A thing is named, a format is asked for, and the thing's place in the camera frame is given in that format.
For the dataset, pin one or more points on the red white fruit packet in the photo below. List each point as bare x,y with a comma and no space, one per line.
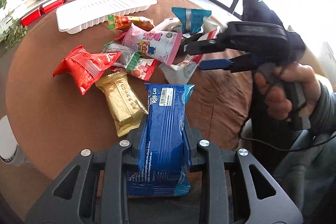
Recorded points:
143,69

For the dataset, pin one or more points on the red storage box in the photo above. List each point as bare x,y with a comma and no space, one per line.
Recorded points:
31,17
51,5

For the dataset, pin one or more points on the clear pinkish snack packet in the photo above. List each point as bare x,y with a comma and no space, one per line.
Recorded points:
169,25

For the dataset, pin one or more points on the large red snack packet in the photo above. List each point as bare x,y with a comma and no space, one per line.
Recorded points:
86,68

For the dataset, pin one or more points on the white red snack packet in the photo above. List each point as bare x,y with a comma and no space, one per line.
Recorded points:
181,73

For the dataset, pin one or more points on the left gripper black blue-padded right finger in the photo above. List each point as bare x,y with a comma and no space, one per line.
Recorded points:
236,188

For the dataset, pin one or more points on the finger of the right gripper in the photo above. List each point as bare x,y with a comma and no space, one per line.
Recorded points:
240,63
204,46

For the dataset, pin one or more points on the trailing green plant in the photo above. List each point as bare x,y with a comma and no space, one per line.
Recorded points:
12,30

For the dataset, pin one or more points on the grey sleeve forearm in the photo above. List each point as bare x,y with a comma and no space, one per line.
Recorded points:
323,118

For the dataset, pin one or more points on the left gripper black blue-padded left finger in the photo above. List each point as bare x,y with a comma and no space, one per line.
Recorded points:
71,197

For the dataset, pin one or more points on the orange green snack packet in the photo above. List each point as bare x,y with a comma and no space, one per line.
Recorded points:
116,22

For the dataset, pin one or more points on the gold snack packet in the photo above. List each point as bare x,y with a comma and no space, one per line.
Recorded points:
124,105

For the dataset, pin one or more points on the pink cartoon snack packet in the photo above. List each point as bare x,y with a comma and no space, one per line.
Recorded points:
158,45

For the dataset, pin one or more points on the person's right hand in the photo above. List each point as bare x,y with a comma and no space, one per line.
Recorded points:
279,104

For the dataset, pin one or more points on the white plastic tray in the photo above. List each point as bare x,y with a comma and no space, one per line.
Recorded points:
79,15

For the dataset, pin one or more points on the red storage box right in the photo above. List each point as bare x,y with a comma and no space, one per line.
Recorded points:
51,5

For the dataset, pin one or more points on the green-edged seed packet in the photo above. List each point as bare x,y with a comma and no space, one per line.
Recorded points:
128,58

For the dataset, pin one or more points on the red storage box left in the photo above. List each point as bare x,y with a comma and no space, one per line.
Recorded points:
31,17

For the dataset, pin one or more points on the teal snack packet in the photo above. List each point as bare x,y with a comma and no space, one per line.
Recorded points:
191,19

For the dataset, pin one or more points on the blue roll cake packet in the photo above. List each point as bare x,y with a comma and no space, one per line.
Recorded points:
161,160

